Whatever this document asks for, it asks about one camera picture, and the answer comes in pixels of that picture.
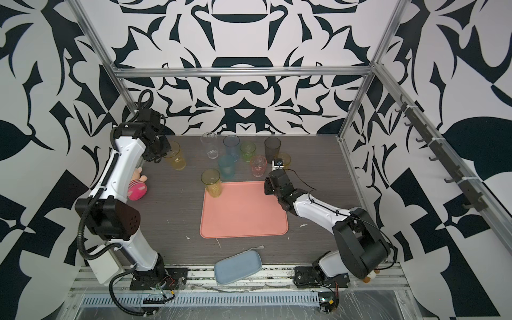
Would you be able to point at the tall green glass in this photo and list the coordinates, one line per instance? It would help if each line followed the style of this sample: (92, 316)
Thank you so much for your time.
(211, 178)

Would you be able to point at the small green glass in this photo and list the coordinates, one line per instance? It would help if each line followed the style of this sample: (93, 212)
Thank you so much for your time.
(247, 149)

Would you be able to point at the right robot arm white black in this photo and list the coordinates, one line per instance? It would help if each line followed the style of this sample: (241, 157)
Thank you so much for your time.
(361, 246)

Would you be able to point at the white control box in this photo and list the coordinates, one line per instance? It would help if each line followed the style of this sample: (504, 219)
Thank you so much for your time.
(106, 267)

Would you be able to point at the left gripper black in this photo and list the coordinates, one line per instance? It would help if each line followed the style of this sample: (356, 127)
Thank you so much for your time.
(164, 138)

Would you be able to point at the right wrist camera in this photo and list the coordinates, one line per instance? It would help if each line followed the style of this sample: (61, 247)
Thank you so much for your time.
(277, 164)

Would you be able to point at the orange white plush toy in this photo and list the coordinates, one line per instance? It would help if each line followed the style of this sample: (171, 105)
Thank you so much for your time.
(372, 275)

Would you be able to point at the teal frosted cup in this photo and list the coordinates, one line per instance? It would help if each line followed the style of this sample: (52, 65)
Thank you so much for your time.
(226, 165)

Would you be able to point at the white cable duct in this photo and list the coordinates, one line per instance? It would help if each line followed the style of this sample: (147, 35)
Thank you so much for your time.
(306, 299)

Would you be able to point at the small green circuit board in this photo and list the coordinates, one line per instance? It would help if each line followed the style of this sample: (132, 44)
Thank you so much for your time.
(328, 302)

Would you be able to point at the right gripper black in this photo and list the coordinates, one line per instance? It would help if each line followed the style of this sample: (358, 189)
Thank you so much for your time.
(269, 182)

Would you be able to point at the small yellow glass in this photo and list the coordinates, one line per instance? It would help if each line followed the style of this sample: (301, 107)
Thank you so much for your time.
(285, 159)

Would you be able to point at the clear stemmed glass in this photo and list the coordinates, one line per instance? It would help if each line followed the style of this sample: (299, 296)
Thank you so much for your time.
(209, 141)

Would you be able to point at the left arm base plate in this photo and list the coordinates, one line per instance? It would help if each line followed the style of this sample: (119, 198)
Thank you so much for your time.
(170, 279)

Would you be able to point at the pink plush doll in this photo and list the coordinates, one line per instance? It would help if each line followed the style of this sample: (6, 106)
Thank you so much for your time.
(137, 186)

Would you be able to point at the pink plastic tray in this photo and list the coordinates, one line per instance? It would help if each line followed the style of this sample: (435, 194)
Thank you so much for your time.
(242, 210)

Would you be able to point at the wall hook rail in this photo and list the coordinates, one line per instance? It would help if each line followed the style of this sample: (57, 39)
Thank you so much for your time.
(441, 153)

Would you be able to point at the small pink glass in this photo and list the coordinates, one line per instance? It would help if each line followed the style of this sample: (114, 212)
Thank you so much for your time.
(258, 165)

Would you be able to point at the tall blue glass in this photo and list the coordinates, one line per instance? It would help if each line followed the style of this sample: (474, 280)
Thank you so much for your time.
(231, 143)

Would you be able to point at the tall amber glass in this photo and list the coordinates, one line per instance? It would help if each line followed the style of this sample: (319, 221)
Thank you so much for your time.
(175, 157)

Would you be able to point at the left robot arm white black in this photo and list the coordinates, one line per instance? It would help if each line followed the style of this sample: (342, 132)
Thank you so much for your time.
(107, 222)

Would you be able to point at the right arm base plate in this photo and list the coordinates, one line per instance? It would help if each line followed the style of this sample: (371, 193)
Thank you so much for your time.
(309, 277)

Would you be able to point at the tall dark grey glass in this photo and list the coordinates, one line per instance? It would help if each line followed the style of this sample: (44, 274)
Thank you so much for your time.
(272, 147)

